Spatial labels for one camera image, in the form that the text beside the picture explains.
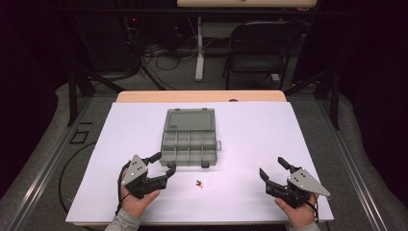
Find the wooden table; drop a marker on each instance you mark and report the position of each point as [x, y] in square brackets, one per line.
[192, 96]

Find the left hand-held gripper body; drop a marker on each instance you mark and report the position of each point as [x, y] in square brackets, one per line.
[136, 174]

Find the white-legged desk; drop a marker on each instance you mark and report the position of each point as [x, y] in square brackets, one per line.
[200, 48]

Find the person's left hand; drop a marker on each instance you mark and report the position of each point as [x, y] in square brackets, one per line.
[136, 205]

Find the dark equipment with red light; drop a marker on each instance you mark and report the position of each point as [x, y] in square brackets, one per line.
[132, 29]

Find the person's right hand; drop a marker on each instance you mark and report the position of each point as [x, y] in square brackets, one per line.
[298, 215]

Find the grey plastic compartment organizer box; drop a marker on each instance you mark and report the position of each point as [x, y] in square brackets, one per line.
[190, 120]

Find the white board table cover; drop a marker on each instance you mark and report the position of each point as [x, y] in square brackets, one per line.
[256, 138]

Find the black metal stand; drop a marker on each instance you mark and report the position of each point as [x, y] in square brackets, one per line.
[335, 99]
[73, 96]

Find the black folding chair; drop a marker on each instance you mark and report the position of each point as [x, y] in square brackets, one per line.
[260, 62]

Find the small white power adapter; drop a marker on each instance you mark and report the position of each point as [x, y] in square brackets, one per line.
[275, 78]

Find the aluminium floor rail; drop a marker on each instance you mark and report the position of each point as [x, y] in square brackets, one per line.
[352, 166]
[45, 166]

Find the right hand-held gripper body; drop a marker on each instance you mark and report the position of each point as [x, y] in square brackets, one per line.
[295, 191]

